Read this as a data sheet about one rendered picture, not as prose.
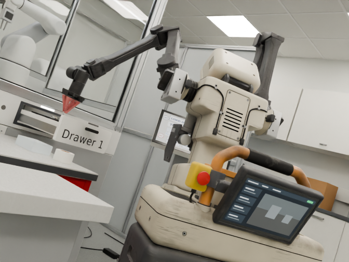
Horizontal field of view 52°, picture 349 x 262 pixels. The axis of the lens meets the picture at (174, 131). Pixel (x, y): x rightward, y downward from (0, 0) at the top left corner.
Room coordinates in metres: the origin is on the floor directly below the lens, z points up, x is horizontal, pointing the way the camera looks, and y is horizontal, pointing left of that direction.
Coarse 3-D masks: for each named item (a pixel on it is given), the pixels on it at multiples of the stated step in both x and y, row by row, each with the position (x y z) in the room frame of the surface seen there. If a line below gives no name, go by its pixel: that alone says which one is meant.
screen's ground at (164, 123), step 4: (164, 112) 2.46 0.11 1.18; (176, 116) 2.47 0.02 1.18; (164, 120) 2.42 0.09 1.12; (160, 124) 2.38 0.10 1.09; (164, 124) 2.39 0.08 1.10; (168, 124) 2.40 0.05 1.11; (172, 124) 2.41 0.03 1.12; (160, 128) 2.36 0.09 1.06; (164, 128) 2.37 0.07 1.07; (160, 132) 2.34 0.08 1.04; (164, 132) 2.35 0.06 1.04; (156, 136) 2.31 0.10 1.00; (164, 136) 2.33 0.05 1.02; (168, 136) 2.34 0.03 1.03; (160, 140) 2.30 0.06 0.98; (164, 140) 2.31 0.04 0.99
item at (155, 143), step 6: (162, 114) 2.44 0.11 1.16; (174, 114) 2.48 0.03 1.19; (156, 126) 2.36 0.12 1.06; (156, 132) 2.33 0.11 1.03; (150, 144) 2.31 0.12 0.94; (156, 144) 2.29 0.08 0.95; (162, 144) 2.28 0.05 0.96; (174, 150) 2.30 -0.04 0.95; (180, 150) 2.29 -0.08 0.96; (186, 150) 2.31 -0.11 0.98; (186, 156) 2.32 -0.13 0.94
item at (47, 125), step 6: (24, 114) 1.69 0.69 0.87; (30, 114) 1.66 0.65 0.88; (36, 114) 1.63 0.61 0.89; (18, 120) 1.70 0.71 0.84; (24, 120) 1.67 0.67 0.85; (30, 120) 1.65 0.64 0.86; (36, 120) 1.62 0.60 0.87; (42, 120) 1.60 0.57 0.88; (48, 120) 1.57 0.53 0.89; (36, 126) 1.61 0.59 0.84; (42, 126) 1.58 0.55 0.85; (48, 126) 1.56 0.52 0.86; (54, 126) 1.54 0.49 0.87; (48, 132) 1.55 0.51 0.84; (54, 132) 1.53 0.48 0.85
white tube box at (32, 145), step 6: (18, 138) 1.42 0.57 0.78; (24, 138) 1.39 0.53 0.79; (30, 138) 1.44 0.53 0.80; (18, 144) 1.41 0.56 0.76; (24, 144) 1.38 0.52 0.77; (30, 144) 1.36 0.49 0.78; (36, 144) 1.36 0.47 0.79; (42, 144) 1.38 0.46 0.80; (30, 150) 1.35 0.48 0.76; (36, 150) 1.37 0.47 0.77; (42, 150) 1.38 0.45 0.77; (48, 150) 1.40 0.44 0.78
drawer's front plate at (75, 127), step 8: (64, 120) 1.50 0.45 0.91; (72, 120) 1.53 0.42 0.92; (56, 128) 1.50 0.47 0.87; (64, 128) 1.51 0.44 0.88; (72, 128) 1.54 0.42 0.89; (80, 128) 1.57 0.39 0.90; (96, 128) 1.64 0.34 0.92; (56, 136) 1.49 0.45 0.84; (64, 136) 1.52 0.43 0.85; (72, 136) 1.55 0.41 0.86; (88, 136) 1.62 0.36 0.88; (96, 136) 1.65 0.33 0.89; (104, 136) 1.69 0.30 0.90; (72, 144) 1.56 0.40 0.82; (80, 144) 1.60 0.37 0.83; (88, 144) 1.63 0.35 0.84; (96, 144) 1.67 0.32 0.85; (104, 144) 1.71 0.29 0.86
